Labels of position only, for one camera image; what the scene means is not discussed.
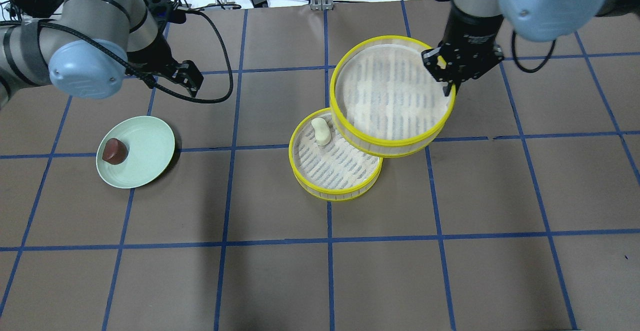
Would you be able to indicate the brown bun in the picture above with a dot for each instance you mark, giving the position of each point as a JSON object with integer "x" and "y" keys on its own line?
{"x": 114, "y": 152}

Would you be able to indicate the light green plate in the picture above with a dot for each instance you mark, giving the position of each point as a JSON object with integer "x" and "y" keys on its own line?
{"x": 151, "y": 145}

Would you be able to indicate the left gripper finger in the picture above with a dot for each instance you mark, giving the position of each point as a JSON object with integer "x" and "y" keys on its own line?
{"x": 193, "y": 85}

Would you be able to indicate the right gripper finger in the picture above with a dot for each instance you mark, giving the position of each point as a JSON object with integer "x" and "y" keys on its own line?
{"x": 450, "y": 86}

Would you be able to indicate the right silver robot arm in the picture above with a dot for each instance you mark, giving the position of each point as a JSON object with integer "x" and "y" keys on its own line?
{"x": 537, "y": 24}

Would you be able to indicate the yellow bamboo steamer layer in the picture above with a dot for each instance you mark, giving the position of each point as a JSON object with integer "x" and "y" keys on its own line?
{"x": 336, "y": 171}
{"x": 384, "y": 101}

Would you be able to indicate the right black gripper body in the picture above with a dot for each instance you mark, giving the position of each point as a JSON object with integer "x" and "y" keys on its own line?
{"x": 472, "y": 32}

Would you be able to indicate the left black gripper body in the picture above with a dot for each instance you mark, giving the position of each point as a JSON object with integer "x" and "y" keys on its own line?
{"x": 159, "y": 54}

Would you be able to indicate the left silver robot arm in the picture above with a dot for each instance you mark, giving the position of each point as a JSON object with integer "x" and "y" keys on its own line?
{"x": 85, "y": 48}

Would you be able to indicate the white bun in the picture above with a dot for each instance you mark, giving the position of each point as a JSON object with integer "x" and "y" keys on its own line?
{"x": 322, "y": 131}

